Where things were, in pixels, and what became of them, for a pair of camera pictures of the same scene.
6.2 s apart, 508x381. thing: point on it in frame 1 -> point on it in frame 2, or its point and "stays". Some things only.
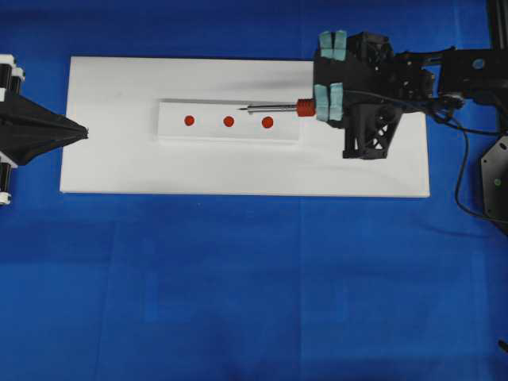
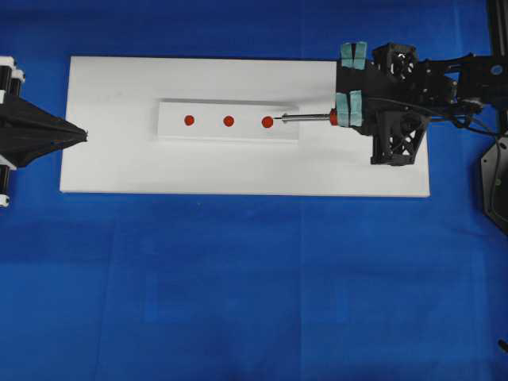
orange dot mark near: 267,121 stays
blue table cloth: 144,286 stays
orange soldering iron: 305,107 -> 332,117
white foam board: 174,126 stays
